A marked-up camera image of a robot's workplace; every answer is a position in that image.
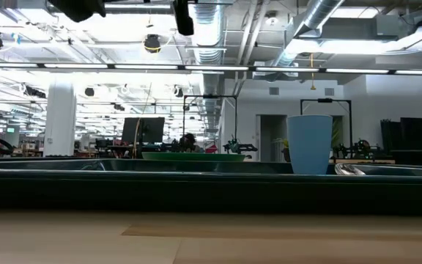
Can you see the dark green serving tray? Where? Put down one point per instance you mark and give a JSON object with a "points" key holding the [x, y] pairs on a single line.
{"points": [[159, 190]]}

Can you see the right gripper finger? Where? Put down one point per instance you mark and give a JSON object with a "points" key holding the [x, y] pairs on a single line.
{"points": [[183, 18], [79, 9]]}

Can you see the person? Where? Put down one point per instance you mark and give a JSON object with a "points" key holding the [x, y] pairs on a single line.
{"points": [[188, 142]]}

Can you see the black equipment cabinet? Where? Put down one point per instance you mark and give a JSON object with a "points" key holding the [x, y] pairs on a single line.
{"points": [[412, 132]]}

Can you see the overhead light bar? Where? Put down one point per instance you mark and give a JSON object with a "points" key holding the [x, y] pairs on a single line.
{"points": [[211, 67]]}

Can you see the black gantry frame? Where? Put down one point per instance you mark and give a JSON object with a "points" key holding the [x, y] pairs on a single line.
{"points": [[211, 96], [326, 100]]}

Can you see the black monitor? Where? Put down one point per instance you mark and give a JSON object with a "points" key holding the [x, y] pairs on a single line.
{"points": [[148, 130]]}

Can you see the white pillar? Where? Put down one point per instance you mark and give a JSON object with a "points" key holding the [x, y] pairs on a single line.
{"points": [[60, 121]]}

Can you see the green plastic plate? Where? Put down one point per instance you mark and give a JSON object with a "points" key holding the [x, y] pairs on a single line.
{"points": [[192, 157]]}

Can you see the light blue plastic cup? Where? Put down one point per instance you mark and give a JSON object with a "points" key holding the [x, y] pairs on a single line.
{"points": [[309, 146]]}

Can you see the silver ventilation duct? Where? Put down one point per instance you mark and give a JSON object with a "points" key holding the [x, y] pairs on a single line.
{"points": [[322, 11], [209, 29]]}

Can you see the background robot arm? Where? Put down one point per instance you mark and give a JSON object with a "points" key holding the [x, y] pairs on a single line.
{"points": [[359, 148], [240, 147]]}

